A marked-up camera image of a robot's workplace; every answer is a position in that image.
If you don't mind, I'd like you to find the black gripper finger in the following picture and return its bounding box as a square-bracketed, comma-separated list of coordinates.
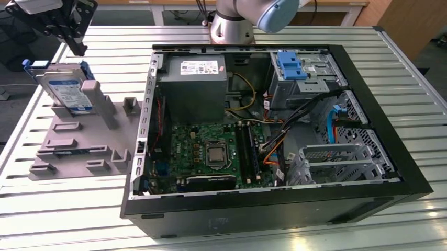
[44, 25, 81, 56]
[74, 25, 88, 56]

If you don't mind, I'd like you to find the hard disk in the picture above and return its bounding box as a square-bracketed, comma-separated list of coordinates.
[21, 59, 96, 116]

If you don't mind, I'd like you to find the blue data wire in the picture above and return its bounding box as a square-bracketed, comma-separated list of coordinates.
[327, 104, 347, 145]

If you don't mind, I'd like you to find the silver disk bay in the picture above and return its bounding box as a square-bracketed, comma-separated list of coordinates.
[287, 142, 400, 187]

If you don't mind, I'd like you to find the black mesh waste basket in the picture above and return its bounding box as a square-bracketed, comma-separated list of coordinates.
[0, 12, 37, 73]

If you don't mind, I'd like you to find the grey power supply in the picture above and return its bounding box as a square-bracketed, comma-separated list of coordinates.
[154, 53, 229, 125]

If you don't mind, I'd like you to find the grey parts rack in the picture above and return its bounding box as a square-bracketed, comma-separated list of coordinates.
[28, 79, 144, 181]

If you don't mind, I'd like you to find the green motherboard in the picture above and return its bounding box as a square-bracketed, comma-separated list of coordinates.
[148, 122, 280, 196]

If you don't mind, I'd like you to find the CPU socket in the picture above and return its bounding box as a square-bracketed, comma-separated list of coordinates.
[202, 140, 230, 168]

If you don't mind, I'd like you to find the silver CPU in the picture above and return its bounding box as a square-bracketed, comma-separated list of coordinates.
[208, 147, 226, 162]

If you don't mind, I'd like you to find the blue plastic drive latch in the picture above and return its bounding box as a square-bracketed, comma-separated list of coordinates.
[277, 52, 308, 81]

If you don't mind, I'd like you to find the black graphics card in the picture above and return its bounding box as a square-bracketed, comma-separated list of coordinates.
[184, 174, 237, 191]

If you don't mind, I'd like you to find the metal optical drive cage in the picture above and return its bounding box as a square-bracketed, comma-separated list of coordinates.
[266, 51, 349, 110]

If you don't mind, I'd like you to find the wooden desk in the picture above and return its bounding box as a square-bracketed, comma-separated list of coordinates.
[97, 0, 371, 27]

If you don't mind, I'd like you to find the black PC case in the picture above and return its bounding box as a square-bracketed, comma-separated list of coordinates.
[120, 43, 433, 238]

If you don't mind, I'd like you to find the wooden cabinet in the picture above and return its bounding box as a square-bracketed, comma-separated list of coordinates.
[353, 0, 447, 61]

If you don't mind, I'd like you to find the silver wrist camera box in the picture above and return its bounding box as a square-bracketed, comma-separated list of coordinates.
[13, 0, 60, 15]

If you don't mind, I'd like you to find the red black twisted fan wire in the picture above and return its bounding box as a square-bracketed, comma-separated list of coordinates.
[156, 96, 166, 143]

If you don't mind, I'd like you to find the yellow wire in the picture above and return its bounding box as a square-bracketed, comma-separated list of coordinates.
[225, 72, 258, 117]

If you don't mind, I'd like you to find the mixed colour wire bundle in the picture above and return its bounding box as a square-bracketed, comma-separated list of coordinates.
[225, 109, 285, 125]

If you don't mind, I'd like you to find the black cable bundle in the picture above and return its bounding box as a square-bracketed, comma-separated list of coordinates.
[260, 88, 349, 155]

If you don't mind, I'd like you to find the orange wire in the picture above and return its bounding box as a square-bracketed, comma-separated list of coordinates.
[261, 146, 280, 167]

